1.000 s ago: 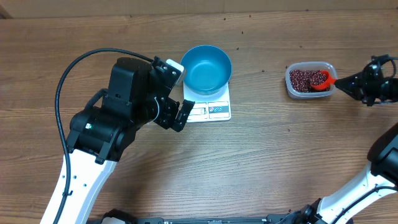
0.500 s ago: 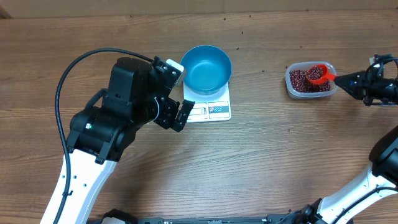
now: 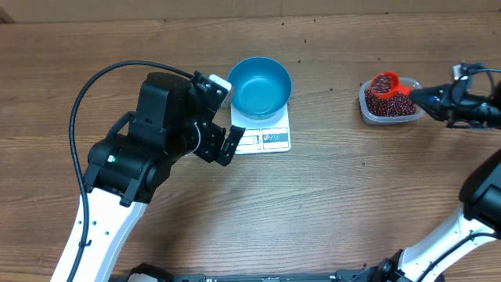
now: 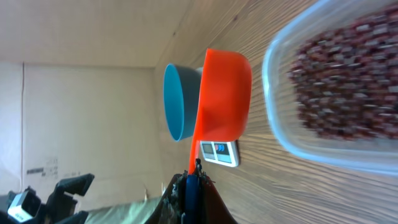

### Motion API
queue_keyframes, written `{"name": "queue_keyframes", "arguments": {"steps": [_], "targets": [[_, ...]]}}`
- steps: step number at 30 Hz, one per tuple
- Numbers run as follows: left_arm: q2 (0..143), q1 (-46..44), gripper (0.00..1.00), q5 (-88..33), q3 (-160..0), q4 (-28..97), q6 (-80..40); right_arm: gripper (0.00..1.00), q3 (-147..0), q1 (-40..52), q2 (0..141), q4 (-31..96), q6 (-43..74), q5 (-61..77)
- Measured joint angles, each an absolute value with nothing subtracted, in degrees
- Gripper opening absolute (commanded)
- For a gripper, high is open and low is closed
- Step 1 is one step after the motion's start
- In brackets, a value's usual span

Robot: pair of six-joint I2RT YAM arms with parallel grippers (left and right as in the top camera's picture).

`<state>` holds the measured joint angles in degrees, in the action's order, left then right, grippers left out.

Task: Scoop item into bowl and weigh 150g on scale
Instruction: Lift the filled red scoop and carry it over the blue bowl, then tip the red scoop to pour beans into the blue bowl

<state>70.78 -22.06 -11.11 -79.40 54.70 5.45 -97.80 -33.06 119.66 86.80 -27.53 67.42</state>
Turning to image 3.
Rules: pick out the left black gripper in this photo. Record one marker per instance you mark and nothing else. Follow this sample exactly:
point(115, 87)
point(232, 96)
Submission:
point(214, 138)

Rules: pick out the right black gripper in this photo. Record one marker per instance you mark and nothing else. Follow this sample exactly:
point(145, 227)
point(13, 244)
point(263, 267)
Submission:
point(450, 104)

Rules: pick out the red measuring scoop blue handle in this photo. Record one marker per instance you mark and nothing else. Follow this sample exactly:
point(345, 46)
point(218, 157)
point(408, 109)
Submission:
point(388, 84)

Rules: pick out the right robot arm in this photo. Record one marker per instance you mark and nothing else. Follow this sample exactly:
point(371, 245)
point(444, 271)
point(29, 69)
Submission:
point(476, 221)

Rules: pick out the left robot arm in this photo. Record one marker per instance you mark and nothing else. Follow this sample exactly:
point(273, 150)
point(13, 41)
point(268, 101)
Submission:
point(173, 118)

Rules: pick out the white digital kitchen scale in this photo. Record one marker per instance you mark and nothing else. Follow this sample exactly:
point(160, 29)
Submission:
point(270, 135)

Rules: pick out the blue bowl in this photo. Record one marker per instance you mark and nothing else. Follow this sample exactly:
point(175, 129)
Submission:
point(263, 87)

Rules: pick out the red beans in container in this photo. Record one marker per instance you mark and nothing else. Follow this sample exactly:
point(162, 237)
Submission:
point(399, 105)

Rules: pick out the clear plastic container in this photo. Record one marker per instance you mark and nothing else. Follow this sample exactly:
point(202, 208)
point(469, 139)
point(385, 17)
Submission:
point(372, 119)

